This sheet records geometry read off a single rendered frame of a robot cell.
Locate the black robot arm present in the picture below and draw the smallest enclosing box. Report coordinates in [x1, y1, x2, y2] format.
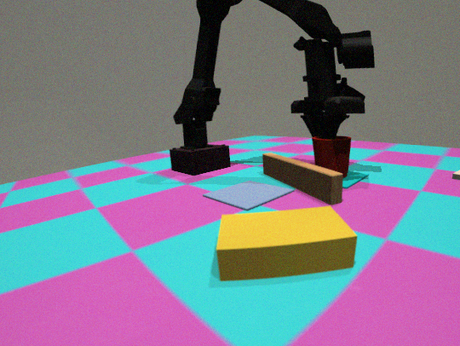
[174, 0, 375, 150]

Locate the tan wooden bar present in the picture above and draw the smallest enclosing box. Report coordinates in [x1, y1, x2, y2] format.
[262, 153, 343, 205]

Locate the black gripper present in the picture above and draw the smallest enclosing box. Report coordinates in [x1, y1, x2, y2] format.
[290, 67, 365, 140]

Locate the yellow rectangular block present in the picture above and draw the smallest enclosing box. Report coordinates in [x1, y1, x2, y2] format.
[217, 205, 358, 281]

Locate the beige square block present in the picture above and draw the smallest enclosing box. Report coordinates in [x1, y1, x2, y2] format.
[452, 170, 460, 180]

